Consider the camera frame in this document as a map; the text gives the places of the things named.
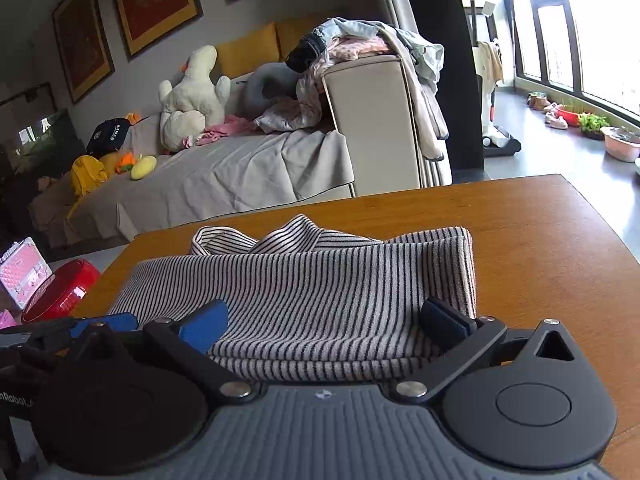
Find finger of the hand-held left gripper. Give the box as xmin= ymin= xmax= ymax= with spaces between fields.
xmin=0 ymin=317 xmax=77 ymax=357
xmin=70 ymin=312 xmax=139 ymax=340

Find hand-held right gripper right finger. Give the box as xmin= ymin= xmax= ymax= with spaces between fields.
xmin=391 ymin=297 xmax=582 ymax=404

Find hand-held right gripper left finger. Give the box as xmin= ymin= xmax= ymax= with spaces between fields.
xmin=65 ymin=300 xmax=254 ymax=404

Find striped grey garment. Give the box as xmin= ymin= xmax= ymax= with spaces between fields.
xmin=107 ymin=214 xmax=478 ymax=383

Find red round container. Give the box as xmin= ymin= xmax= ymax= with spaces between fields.
xmin=21 ymin=259 xmax=102 ymax=324

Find pink carry case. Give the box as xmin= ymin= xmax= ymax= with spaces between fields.
xmin=0 ymin=237 xmax=54 ymax=311

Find grey sofa blanket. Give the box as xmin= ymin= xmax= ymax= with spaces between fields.
xmin=30 ymin=110 xmax=357 ymax=251

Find yellow backpack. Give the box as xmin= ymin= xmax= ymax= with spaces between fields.
xmin=66 ymin=155 xmax=109 ymax=219

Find yellow plush mango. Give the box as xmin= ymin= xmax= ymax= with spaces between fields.
xmin=131 ymin=156 xmax=158 ymax=181

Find orange plush toy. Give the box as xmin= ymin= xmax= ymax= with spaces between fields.
xmin=100 ymin=151 xmax=139 ymax=176

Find black cap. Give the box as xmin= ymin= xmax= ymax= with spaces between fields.
xmin=86 ymin=118 xmax=132 ymax=157

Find glass tank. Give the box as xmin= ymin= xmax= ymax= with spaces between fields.
xmin=0 ymin=82 xmax=82 ymax=178

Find pink cloth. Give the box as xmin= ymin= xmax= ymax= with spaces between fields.
xmin=184 ymin=114 xmax=259 ymax=149

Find beige sofa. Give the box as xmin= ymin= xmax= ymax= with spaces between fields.
xmin=30 ymin=15 xmax=453 ymax=251

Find white upright vacuum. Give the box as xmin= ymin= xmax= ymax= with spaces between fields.
xmin=460 ymin=0 xmax=522 ymax=157

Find white plush duck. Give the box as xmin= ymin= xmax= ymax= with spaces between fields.
xmin=159 ymin=45 xmax=232 ymax=154

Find pink shoes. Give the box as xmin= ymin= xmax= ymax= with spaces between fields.
xmin=543 ymin=102 xmax=569 ymax=131

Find floral white cloth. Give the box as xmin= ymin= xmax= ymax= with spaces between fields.
xmin=254 ymin=67 xmax=328 ymax=134

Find red basin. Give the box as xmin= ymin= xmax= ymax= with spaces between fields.
xmin=554 ymin=105 xmax=584 ymax=129

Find grey neck pillow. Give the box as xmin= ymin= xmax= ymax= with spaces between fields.
xmin=242 ymin=62 xmax=302 ymax=111

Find green potted plant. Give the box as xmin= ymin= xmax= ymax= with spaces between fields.
xmin=577 ymin=113 xmax=610 ymax=140

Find pink basin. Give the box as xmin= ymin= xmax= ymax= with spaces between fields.
xmin=601 ymin=126 xmax=640 ymax=163

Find beige hanging towel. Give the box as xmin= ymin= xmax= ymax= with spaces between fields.
xmin=479 ymin=40 xmax=505 ymax=84

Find yellow cushion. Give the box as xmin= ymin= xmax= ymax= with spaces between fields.
xmin=216 ymin=22 xmax=282 ymax=79
xmin=275 ymin=15 xmax=327 ymax=59

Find black knitted garment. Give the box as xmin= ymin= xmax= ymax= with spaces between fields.
xmin=285 ymin=34 xmax=322 ymax=74

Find pink patterned garment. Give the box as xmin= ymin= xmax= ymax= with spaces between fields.
xmin=324 ymin=35 xmax=392 ymax=63

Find black framed window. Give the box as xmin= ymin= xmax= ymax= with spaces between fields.
xmin=500 ymin=0 xmax=640 ymax=117

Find framed red wall picture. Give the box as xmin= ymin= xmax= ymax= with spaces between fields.
xmin=107 ymin=0 xmax=204 ymax=61
xmin=52 ymin=0 xmax=116 ymax=104

